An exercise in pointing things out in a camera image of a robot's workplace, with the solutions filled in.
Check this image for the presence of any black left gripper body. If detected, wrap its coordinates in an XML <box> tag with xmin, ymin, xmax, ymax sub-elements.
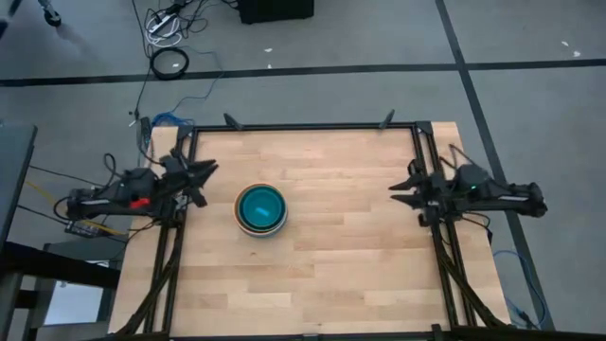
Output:
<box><xmin>159</xmin><ymin>153</ymin><xmax>210</xmax><ymax>210</ymax></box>

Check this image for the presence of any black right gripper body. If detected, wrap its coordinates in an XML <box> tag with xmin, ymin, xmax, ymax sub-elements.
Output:
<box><xmin>407</xmin><ymin>159</ymin><xmax>452</xmax><ymax>228</ymax></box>

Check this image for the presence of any large blue bowl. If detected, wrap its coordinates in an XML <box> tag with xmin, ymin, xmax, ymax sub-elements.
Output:
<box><xmin>237</xmin><ymin>185</ymin><xmax>288</xmax><ymax>232</ymax></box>

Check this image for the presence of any white bowl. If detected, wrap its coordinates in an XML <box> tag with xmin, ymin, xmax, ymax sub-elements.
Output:
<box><xmin>235</xmin><ymin>212</ymin><xmax>289</xmax><ymax>239</ymax></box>

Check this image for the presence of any orange bowl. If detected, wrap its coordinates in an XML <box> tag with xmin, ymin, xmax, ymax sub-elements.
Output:
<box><xmin>233</xmin><ymin>183</ymin><xmax>285</xmax><ymax>229</ymax></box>

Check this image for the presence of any small black power box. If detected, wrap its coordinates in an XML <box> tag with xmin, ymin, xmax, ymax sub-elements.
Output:
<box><xmin>63</xmin><ymin>220</ymin><xmax>104</xmax><ymax>240</ymax></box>

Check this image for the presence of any dark wooden bench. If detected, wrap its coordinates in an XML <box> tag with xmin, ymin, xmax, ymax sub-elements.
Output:
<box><xmin>0</xmin><ymin>240</ymin><xmax>122</xmax><ymax>341</ymax></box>

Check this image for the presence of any grey side table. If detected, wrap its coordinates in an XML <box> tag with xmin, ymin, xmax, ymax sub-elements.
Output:
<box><xmin>0</xmin><ymin>119</ymin><xmax>40</xmax><ymax>250</ymax></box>

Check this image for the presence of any black computer case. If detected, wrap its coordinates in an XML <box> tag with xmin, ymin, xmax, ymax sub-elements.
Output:
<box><xmin>236</xmin><ymin>0</ymin><xmax>316</xmax><ymax>26</ymax></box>

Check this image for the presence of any black caster wheel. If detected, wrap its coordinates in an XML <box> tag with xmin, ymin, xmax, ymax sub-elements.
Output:
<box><xmin>37</xmin><ymin>0</ymin><xmax>63</xmax><ymax>28</ymax></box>

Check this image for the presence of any blue network cable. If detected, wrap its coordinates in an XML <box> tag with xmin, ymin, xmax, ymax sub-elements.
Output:
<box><xmin>491</xmin><ymin>249</ymin><xmax>549</xmax><ymax>331</ymax></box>
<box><xmin>150</xmin><ymin>111</ymin><xmax>196</xmax><ymax>129</ymax></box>

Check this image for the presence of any long black floor cable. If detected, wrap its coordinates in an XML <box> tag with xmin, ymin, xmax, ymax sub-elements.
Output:
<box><xmin>128</xmin><ymin>0</ymin><xmax>153</xmax><ymax>122</ymax></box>

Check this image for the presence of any coiled black cable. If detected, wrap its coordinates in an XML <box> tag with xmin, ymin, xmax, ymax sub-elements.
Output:
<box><xmin>150</xmin><ymin>46</ymin><xmax>191</xmax><ymax>81</ymax></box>

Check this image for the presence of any black aluminium table frame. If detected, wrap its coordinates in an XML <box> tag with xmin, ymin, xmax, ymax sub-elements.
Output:
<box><xmin>108</xmin><ymin>109</ymin><xmax>515</xmax><ymax>341</ymax></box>

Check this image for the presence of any yellow cable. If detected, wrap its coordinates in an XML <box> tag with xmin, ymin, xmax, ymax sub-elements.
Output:
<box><xmin>24</xmin><ymin>179</ymin><xmax>125</xmax><ymax>237</ymax></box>

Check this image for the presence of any white cable bundle power strip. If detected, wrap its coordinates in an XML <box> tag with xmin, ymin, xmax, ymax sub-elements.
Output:
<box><xmin>144</xmin><ymin>9</ymin><xmax>185</xmax><ymax>49</ymax></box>

